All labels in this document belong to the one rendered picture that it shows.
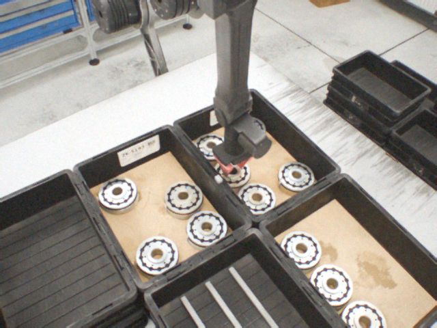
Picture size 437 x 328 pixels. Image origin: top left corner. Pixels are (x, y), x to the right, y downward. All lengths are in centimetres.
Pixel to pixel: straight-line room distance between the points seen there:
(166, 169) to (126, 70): 183
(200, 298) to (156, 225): 23
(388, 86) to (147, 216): 152
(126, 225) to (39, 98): 191
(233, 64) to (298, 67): 228
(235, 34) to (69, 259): 67
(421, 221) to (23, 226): 118
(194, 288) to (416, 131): 153
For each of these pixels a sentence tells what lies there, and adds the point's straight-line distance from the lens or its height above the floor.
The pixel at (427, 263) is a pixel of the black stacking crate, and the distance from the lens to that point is 103.
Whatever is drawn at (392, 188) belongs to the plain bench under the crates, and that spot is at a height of 70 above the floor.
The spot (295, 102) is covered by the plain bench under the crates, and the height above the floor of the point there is 70.
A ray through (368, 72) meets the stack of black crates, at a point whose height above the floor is 49.
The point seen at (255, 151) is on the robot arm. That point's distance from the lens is 89.
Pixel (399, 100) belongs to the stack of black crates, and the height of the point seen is 49.
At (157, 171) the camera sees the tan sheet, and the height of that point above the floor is 83.
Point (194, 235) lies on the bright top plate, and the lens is 98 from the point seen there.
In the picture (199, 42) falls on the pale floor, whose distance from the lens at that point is 315.
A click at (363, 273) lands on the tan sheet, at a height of 83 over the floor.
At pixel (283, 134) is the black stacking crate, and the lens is 119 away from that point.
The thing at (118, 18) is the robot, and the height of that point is 89.
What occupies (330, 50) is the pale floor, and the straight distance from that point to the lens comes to 325.
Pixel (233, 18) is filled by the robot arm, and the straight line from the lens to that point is 62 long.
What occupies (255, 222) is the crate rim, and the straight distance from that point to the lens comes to 93.
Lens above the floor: 171
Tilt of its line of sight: 51 degrees down
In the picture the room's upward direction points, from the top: 4 degrees clockwise
